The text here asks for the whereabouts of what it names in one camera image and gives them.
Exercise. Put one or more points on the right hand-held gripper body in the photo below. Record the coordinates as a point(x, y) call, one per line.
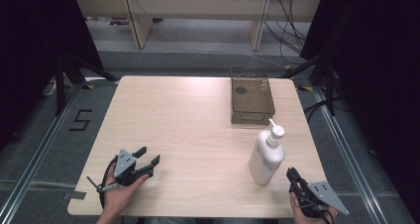
point(319, 191)

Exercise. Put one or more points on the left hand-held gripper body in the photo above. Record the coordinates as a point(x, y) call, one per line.
point(124, 163)

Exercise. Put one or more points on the white pump bottle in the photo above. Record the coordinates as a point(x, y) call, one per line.
point(266, 158)

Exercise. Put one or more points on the brown transparent plastic basket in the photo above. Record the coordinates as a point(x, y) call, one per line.
point(252, 98)

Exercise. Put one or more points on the person's right hand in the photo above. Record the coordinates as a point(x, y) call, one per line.
point(299, 214)

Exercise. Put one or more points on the person's left hand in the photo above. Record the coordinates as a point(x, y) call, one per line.
point(116, 197)

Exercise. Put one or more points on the grey floor tape piece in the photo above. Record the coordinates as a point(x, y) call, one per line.
point(74, 195)

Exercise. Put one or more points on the yellow floor tape piece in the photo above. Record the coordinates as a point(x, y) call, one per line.
point(87, 86)
point(305, 88)

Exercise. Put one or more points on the black metal stand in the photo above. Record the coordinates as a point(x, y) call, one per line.
point(329, 85)
point(60, 85)

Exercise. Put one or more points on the light wooden desk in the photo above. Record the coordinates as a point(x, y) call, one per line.
point(139, 25)

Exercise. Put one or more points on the black curtain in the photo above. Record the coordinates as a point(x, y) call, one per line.
point(379, 68)
point(29, 52)

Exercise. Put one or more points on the metal floor rail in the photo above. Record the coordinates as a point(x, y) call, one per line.
point(36, 158)
point(346, 158)

